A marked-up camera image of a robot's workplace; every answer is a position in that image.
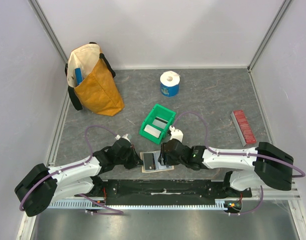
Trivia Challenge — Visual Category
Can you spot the white card in bin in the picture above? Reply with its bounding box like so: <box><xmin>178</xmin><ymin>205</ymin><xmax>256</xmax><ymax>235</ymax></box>
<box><xmin>144</xmin><ymin>124</ymin><xmax>161</xmax><ymax>138</ymax></box>

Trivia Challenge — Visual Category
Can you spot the blue item in bag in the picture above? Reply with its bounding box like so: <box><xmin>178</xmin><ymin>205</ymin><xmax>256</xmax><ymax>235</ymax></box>
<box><xmin>74</xmin><ymin>68</ymin><xmax>83</xmax><ymax>85</ymax></box>

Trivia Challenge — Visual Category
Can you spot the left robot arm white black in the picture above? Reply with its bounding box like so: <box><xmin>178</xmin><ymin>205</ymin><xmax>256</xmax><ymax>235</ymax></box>
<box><xmin>14</xmin><ymin>137</ymin><xmax>143</xmax><ymax>217</ymax></box>

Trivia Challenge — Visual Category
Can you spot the black credit card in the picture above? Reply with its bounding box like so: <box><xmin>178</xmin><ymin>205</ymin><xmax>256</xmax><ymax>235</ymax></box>
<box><xmin>143</xmin><ymin>152</ymin><xmax>156</xmax><ymax>171</ymax></box>

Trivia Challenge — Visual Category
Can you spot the card with magnetic stripe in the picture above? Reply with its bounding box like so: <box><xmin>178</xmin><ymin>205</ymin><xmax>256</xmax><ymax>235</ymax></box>
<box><xmin>152</xmin><ymin>117</ymin><xmax>168</xmax><ymax>129</ymax></box>

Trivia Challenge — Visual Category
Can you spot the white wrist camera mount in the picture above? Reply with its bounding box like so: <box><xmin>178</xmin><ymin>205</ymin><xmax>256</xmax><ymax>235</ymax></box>
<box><xmin>115</xmin><ymin>133</ymin><xmax>132</xmax><ymax>142</ymax></box>
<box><xmin>168</xmin><ymin>125</ymin><xmax>184</xmax><ymax>143</ymax></box>

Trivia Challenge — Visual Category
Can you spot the red and grey box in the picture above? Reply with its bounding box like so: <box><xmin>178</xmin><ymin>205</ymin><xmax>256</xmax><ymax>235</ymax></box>
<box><xmin>231</xmin><ymin>110</ymin><xmax>257</xmax><ymax>146</ymax></box>

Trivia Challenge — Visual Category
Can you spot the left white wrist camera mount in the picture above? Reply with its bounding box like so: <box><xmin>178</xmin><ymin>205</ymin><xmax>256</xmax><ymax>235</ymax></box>
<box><xmin>115</xmin><ymin>133</ymin><xmax>132</xmax><ymax>142</ymax></box>

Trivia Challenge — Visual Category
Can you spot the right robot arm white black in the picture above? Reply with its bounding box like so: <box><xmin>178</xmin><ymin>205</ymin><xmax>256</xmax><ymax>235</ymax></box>
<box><xmin>158</xmin><ymin>139</ymin><xmax>294</xmax><ymax>197</ymax></box>

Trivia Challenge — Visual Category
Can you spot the green plastic bin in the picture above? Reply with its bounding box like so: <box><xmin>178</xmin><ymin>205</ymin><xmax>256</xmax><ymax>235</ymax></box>
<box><xmin>139</xmin><ymin>104</ymin><xmax>176</xmax><ymax>144</ymax></box>

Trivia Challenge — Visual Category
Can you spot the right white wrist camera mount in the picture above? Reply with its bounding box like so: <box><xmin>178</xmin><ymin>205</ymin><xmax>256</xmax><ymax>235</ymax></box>
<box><xmin>168</xmin><ymin>125</ymin><xmax>184</xmax><ymax>143</ymax></box>

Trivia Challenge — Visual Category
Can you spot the beige leather card holder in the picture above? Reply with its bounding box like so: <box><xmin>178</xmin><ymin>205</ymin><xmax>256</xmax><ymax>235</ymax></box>
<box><xmin>140</xmin><ymin>150</ymin><xmax>174</xmax><ymax>173</ymax></box>

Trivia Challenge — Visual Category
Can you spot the orange tote bag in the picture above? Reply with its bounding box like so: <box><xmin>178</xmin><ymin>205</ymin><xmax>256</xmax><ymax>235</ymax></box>
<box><xmin>64</xmin><ymin>42</ymin><xmax>125</xmax><ymax>117</ymax></box>

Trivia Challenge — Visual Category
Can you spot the toilet paper roll blue wrap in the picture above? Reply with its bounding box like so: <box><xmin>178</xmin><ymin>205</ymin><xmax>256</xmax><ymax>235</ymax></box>
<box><xmin>160</xmin><ymin>70</ymin><xmax>180</xmax><ymax>98</ymax></box>

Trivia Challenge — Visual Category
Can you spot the white slotted cable duct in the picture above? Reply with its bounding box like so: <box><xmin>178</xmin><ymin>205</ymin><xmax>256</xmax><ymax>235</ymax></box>
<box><xmin>48</xmin><ymin>198</ymin><xmax>228</xmax><ymax>211</ymax></box>

